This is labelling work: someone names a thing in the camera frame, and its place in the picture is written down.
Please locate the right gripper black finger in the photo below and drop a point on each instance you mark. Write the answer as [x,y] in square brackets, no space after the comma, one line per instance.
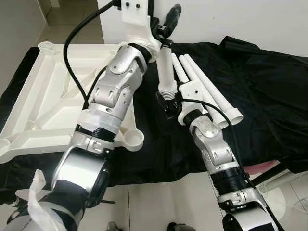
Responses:
[161,99]

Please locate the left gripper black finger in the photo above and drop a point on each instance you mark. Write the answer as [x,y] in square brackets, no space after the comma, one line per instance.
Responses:
[173,17]

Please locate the white plastic table top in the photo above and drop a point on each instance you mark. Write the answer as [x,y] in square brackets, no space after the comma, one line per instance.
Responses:
[43,96]

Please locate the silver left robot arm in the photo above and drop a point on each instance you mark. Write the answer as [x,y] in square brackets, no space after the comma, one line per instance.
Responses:
[115,82]

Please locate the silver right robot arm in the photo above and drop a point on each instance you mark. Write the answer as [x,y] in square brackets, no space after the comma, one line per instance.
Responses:
[216,144]

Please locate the black nylon cloth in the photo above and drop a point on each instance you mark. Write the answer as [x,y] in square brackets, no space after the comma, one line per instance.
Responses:
[269,96]

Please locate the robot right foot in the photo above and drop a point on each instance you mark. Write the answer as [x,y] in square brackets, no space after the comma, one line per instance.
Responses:
[178,227]

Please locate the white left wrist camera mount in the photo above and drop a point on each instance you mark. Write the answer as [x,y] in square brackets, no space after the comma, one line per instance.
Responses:
[137,24]

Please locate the black metal frame bar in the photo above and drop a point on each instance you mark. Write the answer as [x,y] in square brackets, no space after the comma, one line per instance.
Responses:
[267,177]
[102,201]

